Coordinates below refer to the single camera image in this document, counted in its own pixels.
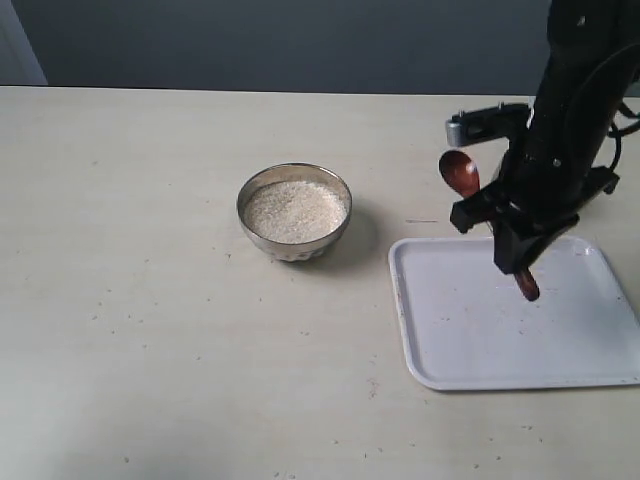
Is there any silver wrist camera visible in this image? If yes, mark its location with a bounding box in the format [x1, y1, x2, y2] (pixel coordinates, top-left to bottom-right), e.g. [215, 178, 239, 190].
[445, 103, 531, 147]

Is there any black cable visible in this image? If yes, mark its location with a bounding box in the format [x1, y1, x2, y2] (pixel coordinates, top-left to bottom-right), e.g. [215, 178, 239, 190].
[562, 39, 640, 174]

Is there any white plastic tray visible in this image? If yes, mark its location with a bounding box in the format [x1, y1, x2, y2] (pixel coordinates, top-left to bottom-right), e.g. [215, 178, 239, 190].
[388, 237, 639, 391]

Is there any brown wooden spoon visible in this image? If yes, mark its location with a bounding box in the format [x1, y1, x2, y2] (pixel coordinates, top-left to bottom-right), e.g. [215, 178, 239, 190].
[438, 150, 540, 302]

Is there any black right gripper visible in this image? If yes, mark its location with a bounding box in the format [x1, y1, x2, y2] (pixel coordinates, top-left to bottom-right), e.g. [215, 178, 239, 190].
[450, 129, 620, 275]

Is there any steel bowl of rice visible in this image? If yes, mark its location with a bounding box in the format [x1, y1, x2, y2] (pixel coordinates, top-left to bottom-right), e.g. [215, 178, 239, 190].
[236, 163, 353, 262]

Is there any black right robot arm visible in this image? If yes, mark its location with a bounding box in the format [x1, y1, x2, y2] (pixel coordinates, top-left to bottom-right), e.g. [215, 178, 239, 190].
[446, 1, 639, 275]

